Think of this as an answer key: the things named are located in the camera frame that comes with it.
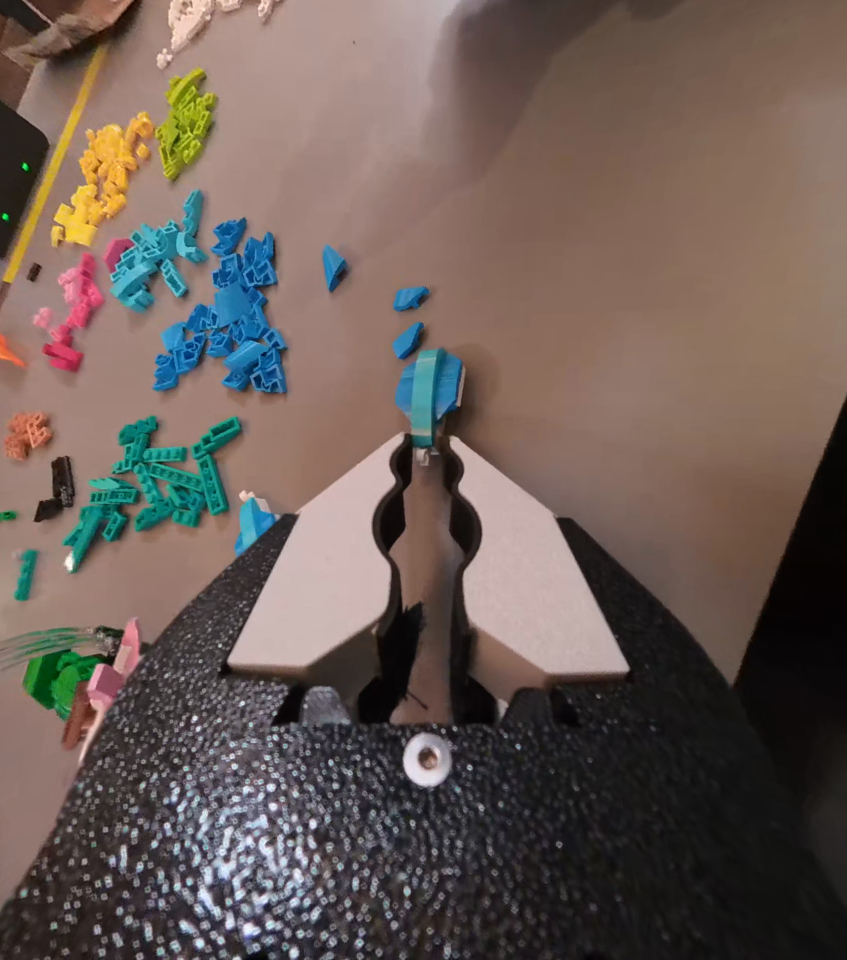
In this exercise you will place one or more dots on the green lego plant model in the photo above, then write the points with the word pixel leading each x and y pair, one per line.
pixel 56 679

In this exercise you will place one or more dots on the blue lego wedge piece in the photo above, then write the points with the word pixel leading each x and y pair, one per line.
pixel 408 340
pixel 333 266
pixel 410 298

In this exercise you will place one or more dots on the blue and white lego piece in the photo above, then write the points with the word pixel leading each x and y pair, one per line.
pixel 255 521

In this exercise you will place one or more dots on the person's dark clothing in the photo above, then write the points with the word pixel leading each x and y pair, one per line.
pixel 843 562

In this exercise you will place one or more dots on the cluster of salmon lego pieces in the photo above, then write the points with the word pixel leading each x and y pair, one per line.
pixel 27 435

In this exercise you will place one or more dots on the pile of lime lego pieces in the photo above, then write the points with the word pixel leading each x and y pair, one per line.
pixel 183 124

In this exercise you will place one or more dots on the pile of yellow lego pieces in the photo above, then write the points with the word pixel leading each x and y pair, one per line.
pixel 105 161

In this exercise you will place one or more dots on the pile of turquoise lego pieces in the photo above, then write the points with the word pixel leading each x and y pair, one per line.
pixel 146 264

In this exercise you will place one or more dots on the pile of blue lego pieces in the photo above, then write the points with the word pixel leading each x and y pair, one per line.
pixel 232 307

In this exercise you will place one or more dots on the magenta lego piece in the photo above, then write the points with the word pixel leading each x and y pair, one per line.
pixel 117 253

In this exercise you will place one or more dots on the yellow tape strip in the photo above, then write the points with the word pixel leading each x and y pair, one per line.
pixel 56 161

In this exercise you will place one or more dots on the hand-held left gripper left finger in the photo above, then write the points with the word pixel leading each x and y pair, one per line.
pixel 318 577

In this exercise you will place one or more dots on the clear plastic stems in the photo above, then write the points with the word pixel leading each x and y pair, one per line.
pixel 11 649

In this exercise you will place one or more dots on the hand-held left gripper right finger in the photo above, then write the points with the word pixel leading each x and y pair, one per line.
pixel 540 577

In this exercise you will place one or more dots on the pile of teal lego pieces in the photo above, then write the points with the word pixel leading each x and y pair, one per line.
pixel 161 480

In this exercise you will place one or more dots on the blue lego assembly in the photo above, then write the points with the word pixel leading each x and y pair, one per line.
pixel 423 390

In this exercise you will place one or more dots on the teal lego beam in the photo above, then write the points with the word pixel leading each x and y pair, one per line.
pixel 26 576

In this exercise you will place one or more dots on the pile of white lego pieces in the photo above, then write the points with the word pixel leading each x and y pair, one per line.
pixel 191 26

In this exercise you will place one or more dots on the pile of pink lego pieces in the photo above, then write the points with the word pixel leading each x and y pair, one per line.
pixel 63 352

